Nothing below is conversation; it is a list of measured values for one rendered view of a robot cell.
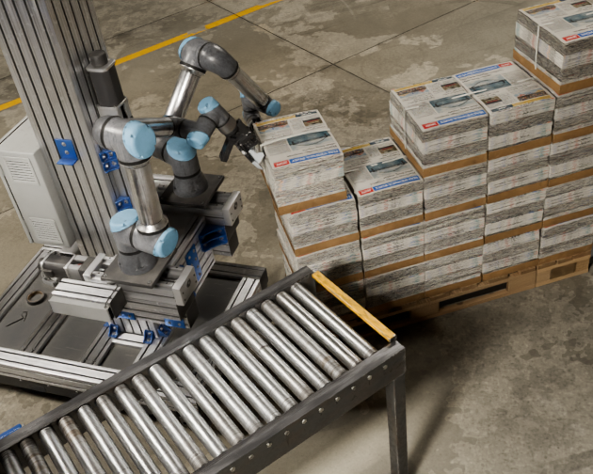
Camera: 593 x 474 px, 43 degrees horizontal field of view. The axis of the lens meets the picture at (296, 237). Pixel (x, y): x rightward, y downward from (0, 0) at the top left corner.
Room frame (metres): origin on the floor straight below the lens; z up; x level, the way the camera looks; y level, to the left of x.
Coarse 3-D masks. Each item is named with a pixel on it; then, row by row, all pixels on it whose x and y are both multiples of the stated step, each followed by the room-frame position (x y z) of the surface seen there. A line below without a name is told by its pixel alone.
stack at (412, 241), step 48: (384, 144) 2.81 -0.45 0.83; (384, 192) 2.47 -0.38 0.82; (432, 192) 2.52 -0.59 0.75; (480, 192) 2.56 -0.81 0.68; (384, 240) 2.47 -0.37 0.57; (432, 240) 2.51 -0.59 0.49; (528, 240) 2.60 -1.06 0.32; (384, 288) 2.47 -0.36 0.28; (432, 288) 2.52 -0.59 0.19; (480, 288) 2.55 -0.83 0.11; (528, 288) 2.60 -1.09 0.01; (336, 336) 2.42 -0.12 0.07
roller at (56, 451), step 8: (40, 432) 1.52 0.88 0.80; (48, 432) 1.52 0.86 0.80; (40, 440) 1.51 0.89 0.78; (48, 440) 1.48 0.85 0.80; (56, 440) 1.48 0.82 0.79; (48, 448) 1.46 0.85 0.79; (56, 448) 1.45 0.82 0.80; (64, 448) 1.46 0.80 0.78; (56, 456) 1.42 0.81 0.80; (64, 456) 1.42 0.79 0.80; (56, 464) 1.40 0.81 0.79; (64, 464) 1.39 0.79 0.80; (72, 464) 1.39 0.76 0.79; (64, 472) 1.36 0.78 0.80; (72, 472) 1.36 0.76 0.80
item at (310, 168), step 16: (288, 144) 2.56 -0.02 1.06; (304, 144) 2.54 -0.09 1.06; (320, 144) 2.52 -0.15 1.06; (336, 144) 2.50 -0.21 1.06; (272, 160) 2.45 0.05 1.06; (288, 160) 2.44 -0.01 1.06; (304, 160) 2.42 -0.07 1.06; (320, 160) 2.42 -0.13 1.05; (336, 160) 2.43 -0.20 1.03; (272, 176) 2.43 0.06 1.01; (288, 176) 2.40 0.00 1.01; (304, 176) 2.42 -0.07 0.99; (320, 176) 2.43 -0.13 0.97; (336, 176) 2.44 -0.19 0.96; (272, 192) 2.45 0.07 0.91; (288, 192) 2.41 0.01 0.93; (304, 192) 2.42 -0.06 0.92; (320, 192) 2.43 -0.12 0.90; (336, 192) 2.44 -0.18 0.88
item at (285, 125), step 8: (304, 112) 2.79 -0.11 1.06; (312, 112) 2.78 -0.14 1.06; (264, 120) 2.76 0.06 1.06; (272, 120) 2.75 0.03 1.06; (280, 120) 2.74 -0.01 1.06; (288, 120) 2.73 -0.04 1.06; (296, 120) 2.72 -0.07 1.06; (304, 120) 2.72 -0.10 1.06; (312, 120) 2.71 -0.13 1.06; (320, 120) 2.70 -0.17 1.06; (256, 128) 2.71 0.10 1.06; (264, 128) 2.70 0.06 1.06; (272, 128) 2.69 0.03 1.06; (280, 128) 2.68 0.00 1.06; (288, 128) 2.68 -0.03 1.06; (296, 128) 2.67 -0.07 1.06; (304, 128) 2.66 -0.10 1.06; (312, 128) 2.65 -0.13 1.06; (264, 136) 2.64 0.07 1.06; (272, 136) 2.63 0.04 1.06; (280, 136) 2.62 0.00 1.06; (264, 176) 2.64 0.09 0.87
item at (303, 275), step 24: (288, 288) 2.02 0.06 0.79; (312, 288) 2.07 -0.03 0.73; (240, 312) 1.92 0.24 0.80; (192, 336) 1.84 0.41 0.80; (144, 360) 1.76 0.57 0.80; (120, 384) 1.67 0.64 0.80; (72, 408) 1.60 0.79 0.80; (96, 408) 1.62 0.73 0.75; (120, 408) 1.66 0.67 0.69; (24, 432) 1.53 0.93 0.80
